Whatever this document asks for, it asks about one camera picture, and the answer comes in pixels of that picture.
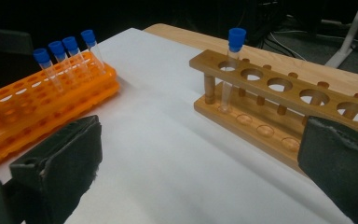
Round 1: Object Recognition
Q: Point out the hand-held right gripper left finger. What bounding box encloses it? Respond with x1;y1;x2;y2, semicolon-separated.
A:
8;114;103;224

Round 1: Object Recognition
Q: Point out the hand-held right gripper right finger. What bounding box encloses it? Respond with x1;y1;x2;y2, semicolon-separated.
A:
297;115;358;224

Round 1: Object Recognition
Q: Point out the blue-capped test tube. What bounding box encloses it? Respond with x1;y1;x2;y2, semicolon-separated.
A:
32;48;65;94
48;40;77;87
217;27;247;114
62;35;92;82
80;29;106;76

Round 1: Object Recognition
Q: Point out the orange plastic tube rack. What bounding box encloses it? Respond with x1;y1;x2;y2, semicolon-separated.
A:
0;50;120;172

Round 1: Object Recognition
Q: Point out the wooden test tube rack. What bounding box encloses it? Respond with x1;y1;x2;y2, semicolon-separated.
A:
188;49;358;175

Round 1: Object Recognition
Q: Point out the white table mat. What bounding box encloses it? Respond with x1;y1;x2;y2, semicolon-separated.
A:
0;27;355;224

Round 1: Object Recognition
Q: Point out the grey metal stand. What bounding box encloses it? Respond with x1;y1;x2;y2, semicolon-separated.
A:
324;0;358;69

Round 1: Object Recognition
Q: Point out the grey floor cable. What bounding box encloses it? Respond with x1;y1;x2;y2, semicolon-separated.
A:
262;31;307;62

